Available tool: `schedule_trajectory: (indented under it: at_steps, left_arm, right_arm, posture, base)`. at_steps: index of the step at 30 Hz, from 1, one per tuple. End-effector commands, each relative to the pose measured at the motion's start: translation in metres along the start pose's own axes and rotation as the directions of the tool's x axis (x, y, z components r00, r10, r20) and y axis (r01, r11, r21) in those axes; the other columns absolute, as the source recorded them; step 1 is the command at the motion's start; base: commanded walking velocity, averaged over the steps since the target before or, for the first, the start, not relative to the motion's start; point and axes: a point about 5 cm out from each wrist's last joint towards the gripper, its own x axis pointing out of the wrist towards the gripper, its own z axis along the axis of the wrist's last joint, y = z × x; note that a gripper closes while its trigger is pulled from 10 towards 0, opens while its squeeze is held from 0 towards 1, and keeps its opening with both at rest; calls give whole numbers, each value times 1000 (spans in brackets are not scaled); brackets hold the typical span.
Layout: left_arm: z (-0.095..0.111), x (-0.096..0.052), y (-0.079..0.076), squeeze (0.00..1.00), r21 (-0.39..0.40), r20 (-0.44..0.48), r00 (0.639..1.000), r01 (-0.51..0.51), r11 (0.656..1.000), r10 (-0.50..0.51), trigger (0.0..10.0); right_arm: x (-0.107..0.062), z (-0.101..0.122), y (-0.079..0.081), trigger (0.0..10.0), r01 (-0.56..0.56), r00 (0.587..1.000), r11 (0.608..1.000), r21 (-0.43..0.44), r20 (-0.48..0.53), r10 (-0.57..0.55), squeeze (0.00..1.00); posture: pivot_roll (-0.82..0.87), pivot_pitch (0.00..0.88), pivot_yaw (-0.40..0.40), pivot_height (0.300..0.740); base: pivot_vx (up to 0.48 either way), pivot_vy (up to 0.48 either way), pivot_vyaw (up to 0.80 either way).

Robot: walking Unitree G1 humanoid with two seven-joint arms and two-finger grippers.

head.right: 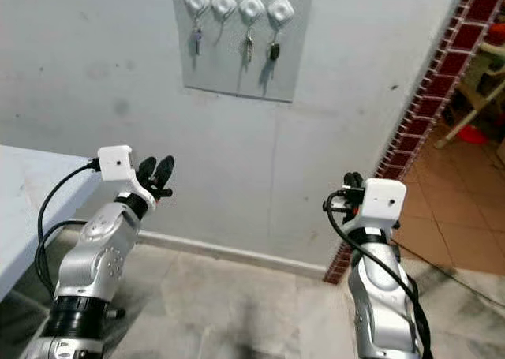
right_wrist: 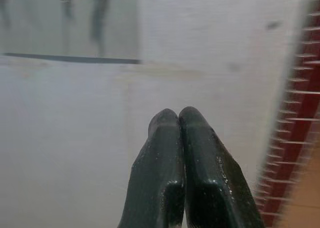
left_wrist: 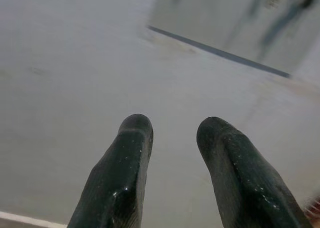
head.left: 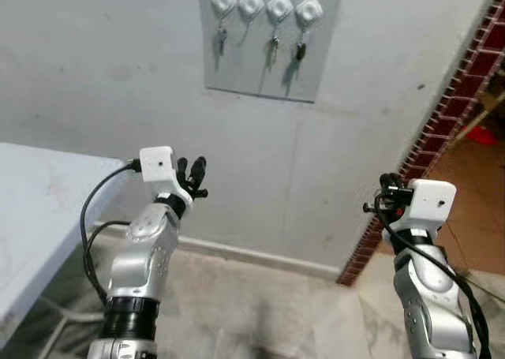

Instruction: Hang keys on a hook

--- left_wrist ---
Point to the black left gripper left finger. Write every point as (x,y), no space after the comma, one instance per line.
(117,178)

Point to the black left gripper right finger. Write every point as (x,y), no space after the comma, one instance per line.
(247,178)

